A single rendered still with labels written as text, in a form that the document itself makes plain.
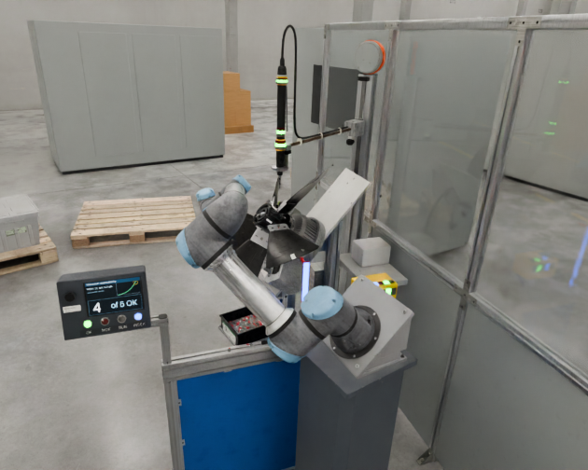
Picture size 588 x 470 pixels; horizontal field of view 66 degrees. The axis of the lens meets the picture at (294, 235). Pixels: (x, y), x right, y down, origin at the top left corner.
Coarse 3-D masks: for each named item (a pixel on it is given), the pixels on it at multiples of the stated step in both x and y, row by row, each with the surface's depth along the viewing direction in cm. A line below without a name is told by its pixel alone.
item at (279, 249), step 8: (272, 232) 194; (280, 232) 194; (288, 232) 194; (272, 240) 190; (280, 240) 188; (288, 240) 188; (296, 240) 188; (304, 240) 188; (272, 248) 185; (280, 248) 184; (288, 248) 183; (296, 248) 182; (304, 248) 182; (312, 248) 181; (272, 256) 182; (280, 256) 180; (288, 256) 179; (296, 256) 178; (272, 264) 179; (280, 264) 177
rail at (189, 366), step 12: (228, 348) 173; (240, 348) 174; (252, 348) 173; (264, 348) 174; (180, 360) 165; (192, 360) 166; (204, 360) 167; (216, 360) 170; (228, 360) 171; (240, 360) 173; (252, 360) 175; (264, 360) 177; (276, 360) 179; (168, 372) 164; (180, 372) 166; (192, 372) 169; (204, 372) 170; (216, 372) 171
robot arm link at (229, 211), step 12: (240, 180) 170; (228, 192) 139; (240, 192) 142; (216, 204) 132; (228, 204) 133; (240, 204) 135; (216, 216) 130; (228, 216) 131; (240, 216) 134; (228, 228) 132
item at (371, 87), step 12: (360, 84) 229; (372, 84) 227; (372, 96) 231; (372, 108) 234; (372, 120) 237; (360, 144) 239; (360, 156) 242; (360, 168) 244; (360, 204) 252; (348, 216) 258; (360, 216) 258; (348, 228) 261; (360, 228) 261; (348, 240) 263; (348, 252) 268; (348, 276) 271
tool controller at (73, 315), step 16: (80, 272) 147; (96, 272) 146; (112, 272) 145; (128, 272) 144; (144, 272) 144; (64, 288) 137; (80, 288) 139; (96, 288) 140; (112, 288) 142; (128, 288) 143; (144, 288) 145; (64, 304) 138; (80, 304) 140; (112, 304) 142; (128, 304) 144; (144, 304) 146; (64, 320) 139; (80, 320) 140; (96, 320) 142; (112, 320) 143; (128, 320) 145; (144, 320) 146; (64, 336) 139; (80, 336) 141
